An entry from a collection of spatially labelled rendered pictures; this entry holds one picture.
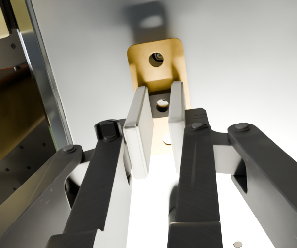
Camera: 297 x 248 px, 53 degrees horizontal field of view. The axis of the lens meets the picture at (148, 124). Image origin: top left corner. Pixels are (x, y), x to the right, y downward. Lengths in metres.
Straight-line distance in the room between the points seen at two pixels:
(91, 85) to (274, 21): 0.14
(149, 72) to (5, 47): 0.44
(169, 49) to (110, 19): 0.05
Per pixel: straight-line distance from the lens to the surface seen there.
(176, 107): 0.15
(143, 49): 0.20
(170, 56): 0.20
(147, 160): 0.16
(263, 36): 0.24
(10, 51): 0.61
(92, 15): 0.24
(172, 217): 0.28
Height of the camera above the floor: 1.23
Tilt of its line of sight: 67 degrees down
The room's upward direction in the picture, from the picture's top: 169 degrees counter-clockwise
